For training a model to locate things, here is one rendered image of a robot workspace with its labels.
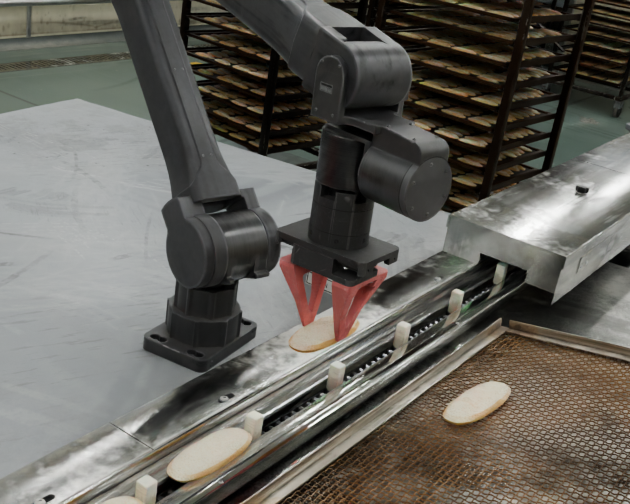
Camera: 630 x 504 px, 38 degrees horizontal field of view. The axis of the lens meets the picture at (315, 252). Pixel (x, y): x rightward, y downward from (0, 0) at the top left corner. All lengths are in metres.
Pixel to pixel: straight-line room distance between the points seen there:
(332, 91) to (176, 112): 0.27
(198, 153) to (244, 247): 0.12
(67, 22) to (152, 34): 5.42
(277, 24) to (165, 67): 0.21
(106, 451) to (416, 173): 0.35
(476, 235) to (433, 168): 0.55
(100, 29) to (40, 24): 0.52
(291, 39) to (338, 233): 0.18
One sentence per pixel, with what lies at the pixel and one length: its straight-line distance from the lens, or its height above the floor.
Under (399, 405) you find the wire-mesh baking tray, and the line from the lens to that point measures 0.88.
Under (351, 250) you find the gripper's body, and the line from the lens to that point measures 0.83.
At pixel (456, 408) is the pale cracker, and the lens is 0.86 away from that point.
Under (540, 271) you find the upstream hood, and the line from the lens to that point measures 1.28.
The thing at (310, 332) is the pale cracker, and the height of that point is 0.94.
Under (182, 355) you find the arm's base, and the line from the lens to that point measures 1.02.
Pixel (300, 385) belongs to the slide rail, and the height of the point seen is 0.85.
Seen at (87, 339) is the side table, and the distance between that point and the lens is 1.06.
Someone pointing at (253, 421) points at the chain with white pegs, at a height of 0.87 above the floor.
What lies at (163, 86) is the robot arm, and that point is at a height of 1.10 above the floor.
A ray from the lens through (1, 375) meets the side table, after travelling 1.00.
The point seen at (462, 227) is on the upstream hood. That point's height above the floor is 0.91.
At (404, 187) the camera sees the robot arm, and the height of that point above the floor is 1.12.
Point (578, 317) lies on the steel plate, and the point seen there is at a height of 0.82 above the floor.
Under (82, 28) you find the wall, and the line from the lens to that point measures 6.56.
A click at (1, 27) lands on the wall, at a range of 6.15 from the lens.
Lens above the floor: 1.35
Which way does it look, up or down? 23 degrees down
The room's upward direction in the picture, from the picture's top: 9 degrees clockwise
